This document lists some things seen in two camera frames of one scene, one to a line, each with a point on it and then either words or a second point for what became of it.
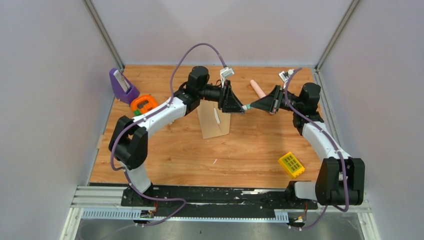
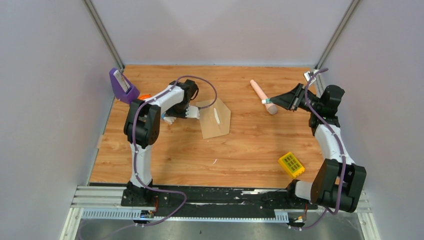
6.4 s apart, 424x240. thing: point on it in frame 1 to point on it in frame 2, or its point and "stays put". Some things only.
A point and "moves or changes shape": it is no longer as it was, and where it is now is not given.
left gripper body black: x=223 y=92 to x=178 y=110
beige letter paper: x=216 y=116 stays put
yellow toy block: x=291 y=165 stays put
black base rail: x=224 y=199 stays put
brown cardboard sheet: x=209 y=127 stays put
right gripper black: x=267 y=103 to x=291 y=99
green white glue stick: x=246 y=106 moves or changes shape
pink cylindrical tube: x=260 y=91 stays put
